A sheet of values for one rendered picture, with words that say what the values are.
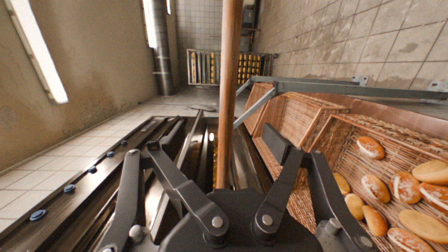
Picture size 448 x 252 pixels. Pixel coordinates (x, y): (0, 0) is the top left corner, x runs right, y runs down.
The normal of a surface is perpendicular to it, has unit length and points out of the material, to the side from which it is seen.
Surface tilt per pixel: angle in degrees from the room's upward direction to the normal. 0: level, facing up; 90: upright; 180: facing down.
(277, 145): 0
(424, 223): 51
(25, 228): 90
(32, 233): 90
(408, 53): 0
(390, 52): 0
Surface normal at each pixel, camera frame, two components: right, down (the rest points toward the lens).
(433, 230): -0.61, -0.79
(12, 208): 0.04, -0.91
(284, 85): 0.05, 0.41
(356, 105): -1.00, -0.02
